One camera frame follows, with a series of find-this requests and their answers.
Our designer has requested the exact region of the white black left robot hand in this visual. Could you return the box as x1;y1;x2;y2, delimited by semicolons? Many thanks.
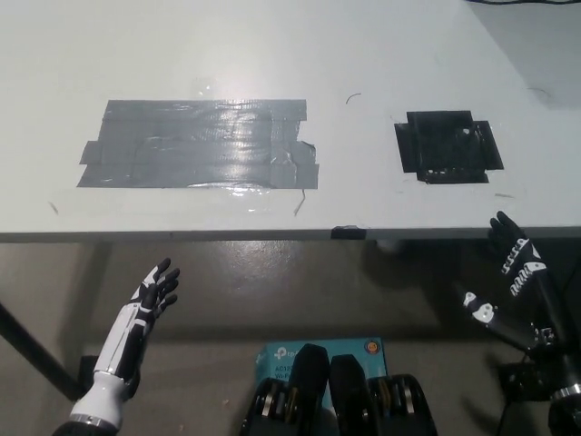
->
93;257;182;382

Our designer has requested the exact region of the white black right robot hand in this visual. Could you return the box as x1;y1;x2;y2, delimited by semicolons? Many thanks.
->
461;211;581;401

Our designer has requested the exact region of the black table leg foot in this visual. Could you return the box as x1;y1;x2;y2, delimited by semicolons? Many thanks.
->
79;356;99;397

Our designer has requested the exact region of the black slanted table leg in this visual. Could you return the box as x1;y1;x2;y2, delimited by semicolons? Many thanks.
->
0;299;87;403

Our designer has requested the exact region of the teal router cardboard box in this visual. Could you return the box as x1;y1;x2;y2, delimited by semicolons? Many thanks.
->
253;336;389;408

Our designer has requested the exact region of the black tape square mark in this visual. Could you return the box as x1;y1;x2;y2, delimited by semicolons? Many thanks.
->
393;110;505;185

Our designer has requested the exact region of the small black tape piece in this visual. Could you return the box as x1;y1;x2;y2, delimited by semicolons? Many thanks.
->
330;224;367;241

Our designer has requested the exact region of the grey duct tape patch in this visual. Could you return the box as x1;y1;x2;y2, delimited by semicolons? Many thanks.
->
75;98;320;190

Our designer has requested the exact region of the thin black cable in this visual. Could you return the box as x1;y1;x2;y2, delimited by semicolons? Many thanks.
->
465;0;581;7

